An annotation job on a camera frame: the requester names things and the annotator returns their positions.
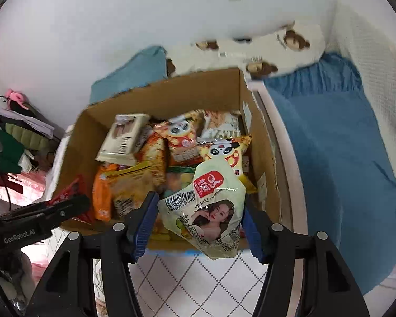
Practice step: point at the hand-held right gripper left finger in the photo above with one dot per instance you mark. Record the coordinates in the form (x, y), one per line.
(145, 228)

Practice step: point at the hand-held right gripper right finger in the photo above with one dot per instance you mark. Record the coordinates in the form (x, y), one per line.
(254, 237)

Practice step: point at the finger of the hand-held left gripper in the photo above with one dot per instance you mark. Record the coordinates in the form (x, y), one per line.
(62, 209)

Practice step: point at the red snack packet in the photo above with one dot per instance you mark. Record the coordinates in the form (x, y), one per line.
(69, 188)

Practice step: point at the yellow instant noodle packet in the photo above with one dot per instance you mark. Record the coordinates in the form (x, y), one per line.
(128, 191)

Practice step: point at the pale green snack packet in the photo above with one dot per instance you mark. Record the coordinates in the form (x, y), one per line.
(201, 211)

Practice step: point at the cardboard box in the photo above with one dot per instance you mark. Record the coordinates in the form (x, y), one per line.
(198, 89)

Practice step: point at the pink plastic bags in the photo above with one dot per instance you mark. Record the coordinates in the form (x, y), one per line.
(33, 188)

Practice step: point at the plain orange snack packet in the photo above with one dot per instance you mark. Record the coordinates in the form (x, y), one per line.
(102, 198)

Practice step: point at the green yellow candy packet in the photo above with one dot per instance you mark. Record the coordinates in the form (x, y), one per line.
(178, 181)

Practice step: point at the orange noodle packet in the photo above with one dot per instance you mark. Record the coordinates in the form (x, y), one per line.
(151, 158)

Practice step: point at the white quilted mattress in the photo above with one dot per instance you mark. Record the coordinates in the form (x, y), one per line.
(198, 284)

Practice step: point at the green padded garment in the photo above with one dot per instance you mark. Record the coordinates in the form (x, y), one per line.
(23, 138)

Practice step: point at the yellow panda print snack packet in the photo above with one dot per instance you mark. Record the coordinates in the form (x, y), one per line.
(224, 153)

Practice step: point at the cream brown biscuit packet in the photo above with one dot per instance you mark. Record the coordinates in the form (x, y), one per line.
(122, 138)

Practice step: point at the orange mushroom print snack packet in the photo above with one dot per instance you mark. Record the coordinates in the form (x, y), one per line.
(181, 138)

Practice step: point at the pile of clothes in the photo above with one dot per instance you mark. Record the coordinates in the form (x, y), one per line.
(29, 119)

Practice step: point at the blue blanket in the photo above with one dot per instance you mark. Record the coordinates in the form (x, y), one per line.
(333, 158)

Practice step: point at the beige snack packet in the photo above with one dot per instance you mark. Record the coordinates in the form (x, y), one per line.
(221, 122)

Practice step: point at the pink soft item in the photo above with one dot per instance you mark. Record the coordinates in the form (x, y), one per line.
(16, 97)

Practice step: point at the teal pillow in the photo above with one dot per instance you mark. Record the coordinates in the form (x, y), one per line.
(128, 72)

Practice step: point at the white bear print blanket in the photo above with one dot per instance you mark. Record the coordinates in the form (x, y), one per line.
(283, 59)

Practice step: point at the white textured cloth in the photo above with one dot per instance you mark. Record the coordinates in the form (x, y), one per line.
(376, 72)

